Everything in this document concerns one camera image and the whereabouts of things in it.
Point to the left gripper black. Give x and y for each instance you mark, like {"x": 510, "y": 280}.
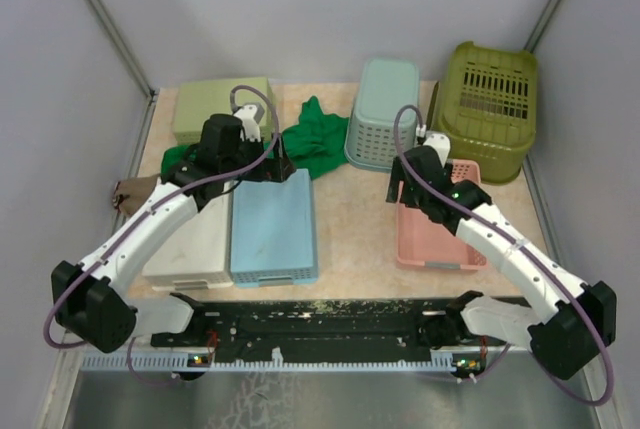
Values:
{"x": 272, "y": 169}

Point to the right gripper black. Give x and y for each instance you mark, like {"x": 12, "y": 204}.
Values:
{"x": 398, "y": 175}

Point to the blue grey perforated tray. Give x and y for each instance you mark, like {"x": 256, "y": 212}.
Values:
{"x": 273, "y": 233}

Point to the large olive green container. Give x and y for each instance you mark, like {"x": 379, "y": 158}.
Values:
{"x": 487, "y": 106}

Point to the light blue perforated basket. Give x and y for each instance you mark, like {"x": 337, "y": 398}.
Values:
{"x": 386, "y": 85}

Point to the pale yellow-green perforated basket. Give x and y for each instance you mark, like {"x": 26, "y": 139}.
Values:
{"x": 197, "y": 101}

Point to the white perforated tray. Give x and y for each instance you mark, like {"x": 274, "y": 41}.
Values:
{"x": 197, "y": 255}

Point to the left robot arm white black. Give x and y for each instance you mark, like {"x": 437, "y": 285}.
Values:
{"x": 90, "y": 297}

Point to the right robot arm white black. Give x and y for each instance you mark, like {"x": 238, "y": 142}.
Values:
{"x": 566, "y": 321}

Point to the green cloth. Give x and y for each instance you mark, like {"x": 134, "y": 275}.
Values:
{"x": 315, "y": 143}

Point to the pink perforated tray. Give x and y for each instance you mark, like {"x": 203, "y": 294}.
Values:
{"x": 421, "y": 245}

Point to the maroon white striped sock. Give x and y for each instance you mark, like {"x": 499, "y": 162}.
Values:
{"x": 130, "y": 194}

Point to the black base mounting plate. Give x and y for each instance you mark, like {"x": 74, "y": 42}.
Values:
{"x": 319, "y": 331}

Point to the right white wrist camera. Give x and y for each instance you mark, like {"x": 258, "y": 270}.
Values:
{"x": 438, "y": 141}

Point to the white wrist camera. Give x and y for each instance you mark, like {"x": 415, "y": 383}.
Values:
{"x": 250, "y": 115}
{"x": 438, "y": 141}

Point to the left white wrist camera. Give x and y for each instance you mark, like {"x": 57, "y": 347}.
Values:
{"x": 250, "y": 115}

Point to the white slotted cable duct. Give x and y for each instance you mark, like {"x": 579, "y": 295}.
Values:
{"x": 185, "y": 361}

